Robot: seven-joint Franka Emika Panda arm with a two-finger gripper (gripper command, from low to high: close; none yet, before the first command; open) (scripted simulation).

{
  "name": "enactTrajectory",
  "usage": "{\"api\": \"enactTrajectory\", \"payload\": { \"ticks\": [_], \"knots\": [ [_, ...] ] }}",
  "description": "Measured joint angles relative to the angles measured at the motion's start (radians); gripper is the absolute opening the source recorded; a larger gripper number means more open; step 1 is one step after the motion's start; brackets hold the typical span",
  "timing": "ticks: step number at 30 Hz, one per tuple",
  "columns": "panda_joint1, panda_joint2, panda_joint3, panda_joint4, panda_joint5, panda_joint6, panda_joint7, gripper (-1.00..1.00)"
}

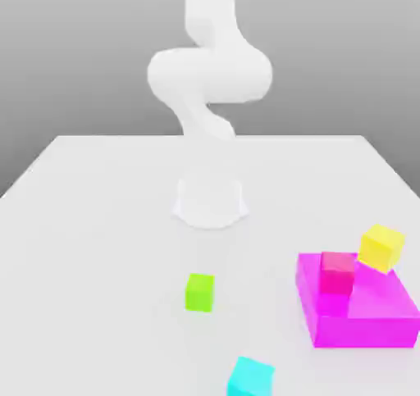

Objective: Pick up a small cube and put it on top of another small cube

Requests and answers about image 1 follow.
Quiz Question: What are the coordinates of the small pink cube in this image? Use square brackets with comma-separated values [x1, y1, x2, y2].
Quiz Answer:
[319, 251, 356, 296]

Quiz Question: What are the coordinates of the large magenta box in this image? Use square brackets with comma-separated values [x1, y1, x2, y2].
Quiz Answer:
[294, 252, 420, 349]

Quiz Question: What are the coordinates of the small green cube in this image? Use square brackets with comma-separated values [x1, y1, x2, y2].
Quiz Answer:
[185, 272, 216, 313]

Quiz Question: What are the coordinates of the small yellow cube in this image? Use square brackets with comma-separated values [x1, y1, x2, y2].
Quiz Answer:
[357, 223, 407, 275]

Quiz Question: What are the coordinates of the small cyan cube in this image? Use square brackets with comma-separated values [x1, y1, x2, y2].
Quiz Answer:
[226, 356, 276, 396]

